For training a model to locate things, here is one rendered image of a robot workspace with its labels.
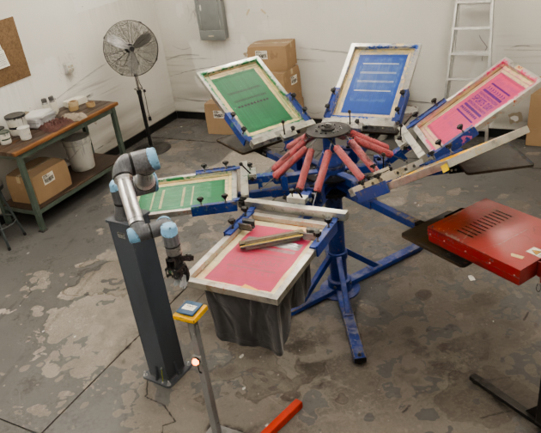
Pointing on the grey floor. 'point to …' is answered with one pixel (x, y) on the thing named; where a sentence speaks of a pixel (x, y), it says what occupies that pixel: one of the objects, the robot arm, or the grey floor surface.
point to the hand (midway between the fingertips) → (184, 285)
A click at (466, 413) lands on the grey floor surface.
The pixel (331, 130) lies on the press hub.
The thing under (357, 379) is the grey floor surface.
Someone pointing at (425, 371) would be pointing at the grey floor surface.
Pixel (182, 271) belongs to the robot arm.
